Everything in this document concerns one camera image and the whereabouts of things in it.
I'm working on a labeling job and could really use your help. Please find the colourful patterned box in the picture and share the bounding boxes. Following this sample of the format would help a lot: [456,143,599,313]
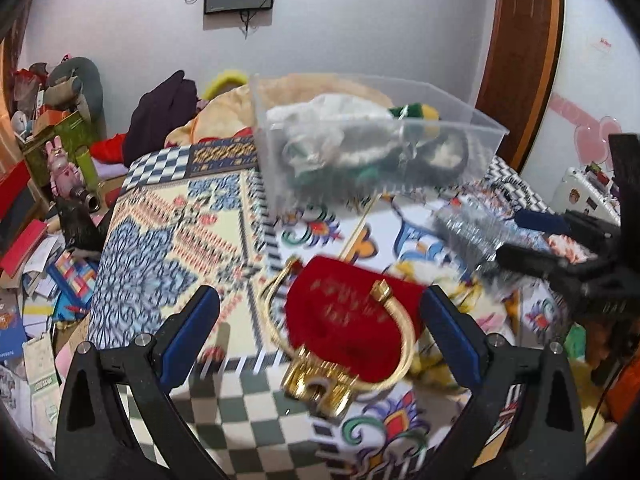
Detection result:
[49,250,101,313]

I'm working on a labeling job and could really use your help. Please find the dark purple garment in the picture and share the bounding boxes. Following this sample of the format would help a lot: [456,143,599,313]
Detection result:
[122,70,199,166]

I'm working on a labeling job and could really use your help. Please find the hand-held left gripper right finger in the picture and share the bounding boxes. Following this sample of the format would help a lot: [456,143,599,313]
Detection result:
[420,285,588,480]

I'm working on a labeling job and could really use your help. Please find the red book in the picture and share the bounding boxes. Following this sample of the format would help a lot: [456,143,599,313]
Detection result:
[0,220,49,275]

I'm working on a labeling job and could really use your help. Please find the pink rabbit figure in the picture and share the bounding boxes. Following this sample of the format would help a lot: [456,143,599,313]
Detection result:
[45,137,85,207]

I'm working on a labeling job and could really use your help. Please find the patterned printed blanket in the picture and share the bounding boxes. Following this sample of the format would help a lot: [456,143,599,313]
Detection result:
[87,141,621,480]

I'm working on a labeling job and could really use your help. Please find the green and yellow plush toy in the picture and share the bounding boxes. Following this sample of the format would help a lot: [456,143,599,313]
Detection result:
[387,102,442,125]

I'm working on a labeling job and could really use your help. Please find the thin wooden stick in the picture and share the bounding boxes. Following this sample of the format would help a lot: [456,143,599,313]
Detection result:
[341,195,381,257]

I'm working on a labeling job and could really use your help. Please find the white electronic device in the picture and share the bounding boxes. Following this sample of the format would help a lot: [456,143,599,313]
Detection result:
[550,165,623,227]

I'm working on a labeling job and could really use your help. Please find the green cylinder bottle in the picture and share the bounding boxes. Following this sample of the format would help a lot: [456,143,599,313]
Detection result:
[75,147,99,192]

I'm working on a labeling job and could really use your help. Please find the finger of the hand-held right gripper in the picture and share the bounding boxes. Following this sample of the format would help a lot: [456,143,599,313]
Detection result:
[495,242,608,288]
[512,208,622,243]

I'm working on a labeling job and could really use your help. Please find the red box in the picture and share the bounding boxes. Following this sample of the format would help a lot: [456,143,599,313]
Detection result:
[0,160,35,217]

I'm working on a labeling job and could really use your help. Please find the gold metal bangle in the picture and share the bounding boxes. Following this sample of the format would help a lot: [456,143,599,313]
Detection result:
[262,256,418,418]

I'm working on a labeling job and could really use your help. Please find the beige plush cushion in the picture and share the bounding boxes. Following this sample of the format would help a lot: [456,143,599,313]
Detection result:
[166,74,396,147]

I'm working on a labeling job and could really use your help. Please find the clear plastic storage box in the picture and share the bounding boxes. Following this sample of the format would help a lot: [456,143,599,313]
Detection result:
[248,74,510,218]

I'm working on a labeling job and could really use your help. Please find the red velvet pouch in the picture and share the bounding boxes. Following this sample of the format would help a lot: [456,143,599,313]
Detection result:
[284,255,432,386]

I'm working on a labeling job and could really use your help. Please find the green cardboard box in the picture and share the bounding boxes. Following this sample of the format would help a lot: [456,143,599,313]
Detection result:
[22,111,102,187]

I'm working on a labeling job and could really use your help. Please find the red cloth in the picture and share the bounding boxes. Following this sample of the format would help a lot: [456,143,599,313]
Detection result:
[90,132,132,167]

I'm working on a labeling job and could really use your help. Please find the pile of papers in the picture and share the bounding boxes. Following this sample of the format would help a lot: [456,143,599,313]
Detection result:
[0,260,68,461]

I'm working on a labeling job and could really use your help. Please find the yellow headband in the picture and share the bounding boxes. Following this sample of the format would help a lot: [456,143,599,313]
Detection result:
[201,70,249,102]

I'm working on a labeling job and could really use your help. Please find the pink wall sticker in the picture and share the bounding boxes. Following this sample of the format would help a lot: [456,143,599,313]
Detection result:
[549,92,623,172]

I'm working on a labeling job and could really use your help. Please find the grey plush toy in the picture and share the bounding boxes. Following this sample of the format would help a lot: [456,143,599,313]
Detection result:
[44,57,106,122]

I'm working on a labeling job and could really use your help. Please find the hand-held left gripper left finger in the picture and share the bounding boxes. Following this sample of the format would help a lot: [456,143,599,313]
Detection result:
[55,285,227,480]

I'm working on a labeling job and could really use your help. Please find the brown wooden door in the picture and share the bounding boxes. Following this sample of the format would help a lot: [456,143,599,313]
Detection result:
[470,0,566,175]

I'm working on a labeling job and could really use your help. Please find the black and white plush toy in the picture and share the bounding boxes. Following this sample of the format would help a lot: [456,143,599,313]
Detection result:
[400,127,475,187]

